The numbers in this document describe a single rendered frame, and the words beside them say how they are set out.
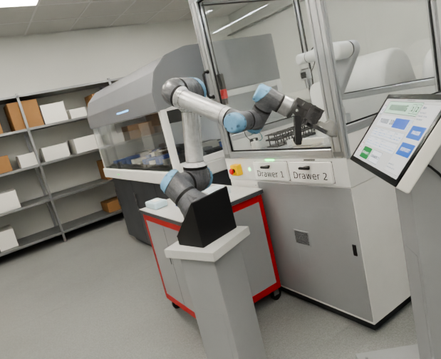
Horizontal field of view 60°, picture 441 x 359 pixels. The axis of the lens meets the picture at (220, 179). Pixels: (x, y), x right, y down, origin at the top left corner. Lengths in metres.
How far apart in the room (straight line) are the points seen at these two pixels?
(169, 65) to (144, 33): 3.85
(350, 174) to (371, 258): 0.46
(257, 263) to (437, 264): 1.14
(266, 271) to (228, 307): 0.80
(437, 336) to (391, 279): 0.57
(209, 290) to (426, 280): 0.85
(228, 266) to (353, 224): 0.66
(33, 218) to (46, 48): 2.41
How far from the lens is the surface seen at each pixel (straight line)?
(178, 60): 2.91
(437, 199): 1.54
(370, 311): 2.19
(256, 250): 2.40
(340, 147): 1.87
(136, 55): 6.54
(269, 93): 1.51
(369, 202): 2.02
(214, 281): 1.67
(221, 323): 1.78
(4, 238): 5.58
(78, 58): 6.24
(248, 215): 2.32
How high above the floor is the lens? 1.33
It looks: 11 degrees down
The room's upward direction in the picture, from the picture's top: 13 degrees counter-clockwise
